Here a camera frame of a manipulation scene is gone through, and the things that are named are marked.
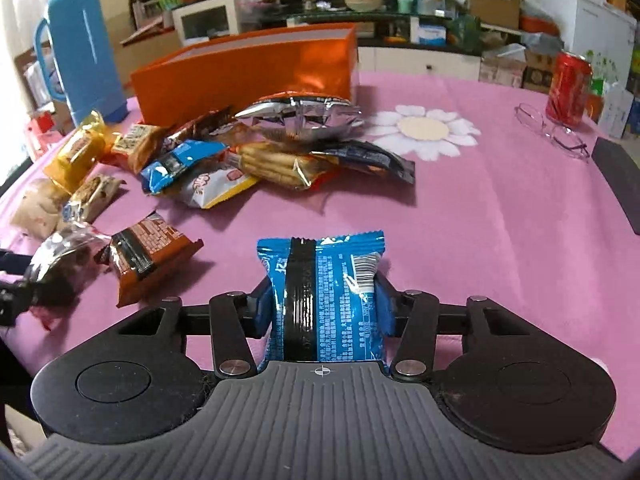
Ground blue thermos jug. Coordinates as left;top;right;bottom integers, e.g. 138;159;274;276
32;0;128;126

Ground red-orange biscuit packet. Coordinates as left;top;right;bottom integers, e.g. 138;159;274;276
100;122;171;176

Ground biscuit sticks packet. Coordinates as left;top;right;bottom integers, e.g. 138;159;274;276
222;140;346;192

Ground yellow and white crisps packet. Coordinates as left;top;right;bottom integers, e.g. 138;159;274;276
172;167;261;211

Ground blue cookie packet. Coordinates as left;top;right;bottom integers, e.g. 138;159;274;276
139;140;231;196
256;230;388;363

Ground red carton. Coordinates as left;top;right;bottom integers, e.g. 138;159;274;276
24;110;65;161

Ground brown brick-print snack packet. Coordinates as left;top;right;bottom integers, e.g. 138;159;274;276
97;211;205;309

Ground pink flowered tablecloth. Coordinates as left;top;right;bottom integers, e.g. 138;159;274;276
0;67;640;463

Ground silver and orange chip bag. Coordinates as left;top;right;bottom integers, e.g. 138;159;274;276
234;89;365;143

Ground dark blue snack packet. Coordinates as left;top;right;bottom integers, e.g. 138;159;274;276
310;137;417;186

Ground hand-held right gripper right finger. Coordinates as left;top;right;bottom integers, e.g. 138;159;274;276
377;272;531;382

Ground black glasses case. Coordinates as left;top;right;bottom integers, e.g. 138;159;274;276
591;137;640;236

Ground red soda can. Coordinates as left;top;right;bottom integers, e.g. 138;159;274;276
545;50;594;128

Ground yellow snack packet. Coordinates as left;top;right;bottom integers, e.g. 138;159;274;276
42;110;121;193

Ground orange box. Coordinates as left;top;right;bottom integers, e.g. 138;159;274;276
130;22;360;126

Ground dark red snack wrapper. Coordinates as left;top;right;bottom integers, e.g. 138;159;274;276
165;105;261;153

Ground white cabinet with glass door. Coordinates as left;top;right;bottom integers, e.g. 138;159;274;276
171;0;241;47

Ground brown cardboard box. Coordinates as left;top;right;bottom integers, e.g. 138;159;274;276
467;0;521;31

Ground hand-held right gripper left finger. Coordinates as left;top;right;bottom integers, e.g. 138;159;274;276
117;280;273;380

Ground clear packet of brown cake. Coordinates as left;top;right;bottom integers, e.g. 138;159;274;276
57;172;126;233

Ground clear packet of dark snack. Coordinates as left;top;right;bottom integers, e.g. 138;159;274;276
22;225;113;331

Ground eyeglasses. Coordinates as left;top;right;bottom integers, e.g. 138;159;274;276
515;102;592;161

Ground tan pastry packet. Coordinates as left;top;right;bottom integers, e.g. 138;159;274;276
9;177;71;241

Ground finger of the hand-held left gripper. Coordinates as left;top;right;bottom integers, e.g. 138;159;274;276
0;249;26;275
0;280;36;328

